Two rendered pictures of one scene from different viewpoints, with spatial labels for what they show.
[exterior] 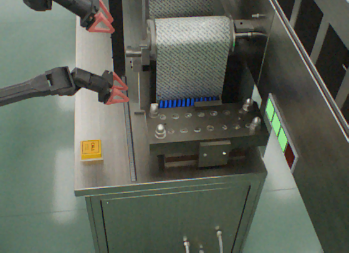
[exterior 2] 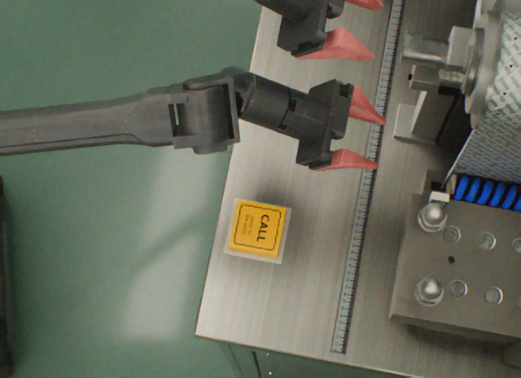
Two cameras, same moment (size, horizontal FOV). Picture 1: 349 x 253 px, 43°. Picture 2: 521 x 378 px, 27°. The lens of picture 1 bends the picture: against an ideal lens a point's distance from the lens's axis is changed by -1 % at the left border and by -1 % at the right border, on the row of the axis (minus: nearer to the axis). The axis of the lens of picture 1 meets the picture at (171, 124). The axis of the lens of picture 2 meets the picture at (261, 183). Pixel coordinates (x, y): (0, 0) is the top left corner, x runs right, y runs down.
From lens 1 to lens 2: 77 cm
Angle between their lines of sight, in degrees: 31
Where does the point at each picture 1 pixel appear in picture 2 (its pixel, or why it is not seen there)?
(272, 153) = not seen: outside the picture
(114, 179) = (294, 331)
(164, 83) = (482, 158)
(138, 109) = (408, 129)
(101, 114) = not seen: hidden behind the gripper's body
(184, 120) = (505, 262)
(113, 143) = (316, 221)
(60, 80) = (204, 125)
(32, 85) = (129, 126)
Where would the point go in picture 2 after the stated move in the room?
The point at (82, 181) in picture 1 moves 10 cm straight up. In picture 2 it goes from (218, 316) to (213, 305)
